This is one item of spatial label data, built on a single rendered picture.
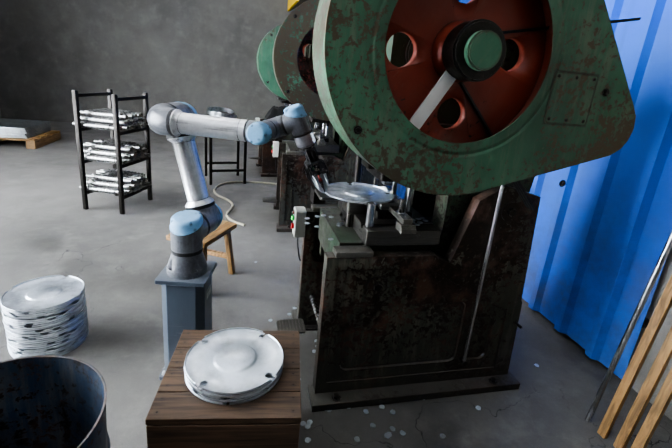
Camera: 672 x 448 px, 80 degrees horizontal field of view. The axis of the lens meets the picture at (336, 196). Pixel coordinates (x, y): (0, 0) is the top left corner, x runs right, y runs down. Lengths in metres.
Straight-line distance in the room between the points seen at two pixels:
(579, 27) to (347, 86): 0.69
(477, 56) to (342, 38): 0.35
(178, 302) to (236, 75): 6.73
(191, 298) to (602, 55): 1.59
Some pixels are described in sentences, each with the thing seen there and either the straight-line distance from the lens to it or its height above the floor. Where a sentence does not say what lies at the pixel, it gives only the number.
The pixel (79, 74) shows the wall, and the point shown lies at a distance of 8.56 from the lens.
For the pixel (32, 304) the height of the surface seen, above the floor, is 0.24.
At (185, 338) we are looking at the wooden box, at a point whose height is 0.35.
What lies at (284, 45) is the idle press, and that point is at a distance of 2.85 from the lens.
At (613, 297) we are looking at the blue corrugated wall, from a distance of 2.31.
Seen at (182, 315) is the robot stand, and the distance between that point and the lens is 1.71.
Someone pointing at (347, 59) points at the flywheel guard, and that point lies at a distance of 1.07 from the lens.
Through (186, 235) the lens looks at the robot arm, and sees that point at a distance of 1.58.
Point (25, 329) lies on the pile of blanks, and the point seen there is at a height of 0.16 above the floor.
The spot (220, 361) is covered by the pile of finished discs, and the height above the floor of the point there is 0.39.
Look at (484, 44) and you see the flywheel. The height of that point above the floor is 1.34.
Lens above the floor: 1.23
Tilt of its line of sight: 17 degrees down
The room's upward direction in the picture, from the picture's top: 5 degrees clockwise
